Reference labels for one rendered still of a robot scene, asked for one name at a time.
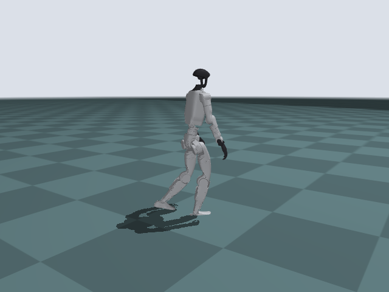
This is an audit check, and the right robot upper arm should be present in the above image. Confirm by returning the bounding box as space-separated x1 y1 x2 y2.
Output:
199 92 213 124

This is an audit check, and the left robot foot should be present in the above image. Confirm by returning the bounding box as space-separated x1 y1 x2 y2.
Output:
154 200 175 210

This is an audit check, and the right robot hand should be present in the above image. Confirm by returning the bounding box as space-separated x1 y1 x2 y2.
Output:
217 139 227 160

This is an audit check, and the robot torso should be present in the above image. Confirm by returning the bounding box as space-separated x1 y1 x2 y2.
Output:
184 88 205 148

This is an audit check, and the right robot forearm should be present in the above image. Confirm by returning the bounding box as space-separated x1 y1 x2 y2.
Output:
210 116 223 143

